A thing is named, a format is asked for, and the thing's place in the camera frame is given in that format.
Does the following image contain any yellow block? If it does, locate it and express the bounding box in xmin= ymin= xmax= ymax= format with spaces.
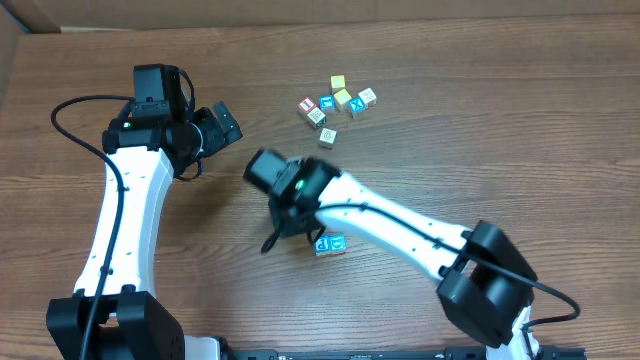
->
xmin=314 ymin=236 xmax=331 ymax=256
xmin=330 ymin=74 xmax=346 ymax=93
xmin=333 ymin=89 xmax=352 ymax=111

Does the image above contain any red circle block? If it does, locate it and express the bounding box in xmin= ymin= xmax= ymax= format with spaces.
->
xmin=328 ymin=234 xmax=347 ymax=254

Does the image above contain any white spiral block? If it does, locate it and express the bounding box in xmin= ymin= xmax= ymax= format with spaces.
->
xmin=319 ymin=128 xmax=337 ymax=149

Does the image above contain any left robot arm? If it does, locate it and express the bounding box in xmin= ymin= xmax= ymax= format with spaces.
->
xmin=46 ymin=64 xmax=242 ymax=359

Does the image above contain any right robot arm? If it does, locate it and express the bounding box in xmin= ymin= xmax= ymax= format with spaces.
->
xmin=244 ymin=149 xmax=540 ymax=359

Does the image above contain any red I block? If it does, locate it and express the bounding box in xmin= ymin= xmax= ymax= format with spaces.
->
xmin=297 ymin=97 xmax=317 ymax=116

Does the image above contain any white green-sided block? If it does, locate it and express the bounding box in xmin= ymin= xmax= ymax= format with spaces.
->
xmin=305 ymin=107 xmax=327 ymax=129

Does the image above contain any blue L block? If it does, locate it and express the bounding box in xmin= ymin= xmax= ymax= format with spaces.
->
xmin=318 ymin=95 xmax=336 ymax=114

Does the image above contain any blue X block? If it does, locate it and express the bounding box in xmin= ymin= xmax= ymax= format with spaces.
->
xmin=348 ymin=97 xmax=367 ymax=119

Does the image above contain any white patterned block right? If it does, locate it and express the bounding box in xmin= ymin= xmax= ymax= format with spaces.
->
xmin=358 ymin=88 xmax=377 ymax=108

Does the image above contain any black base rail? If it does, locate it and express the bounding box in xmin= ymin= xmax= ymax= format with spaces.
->
xmin=219 ymin=347 xmax=586 ymax=360

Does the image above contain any cardboard back wall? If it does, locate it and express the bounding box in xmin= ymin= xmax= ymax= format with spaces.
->
xmin=1 ymin=0 xmax=639 ymax=89

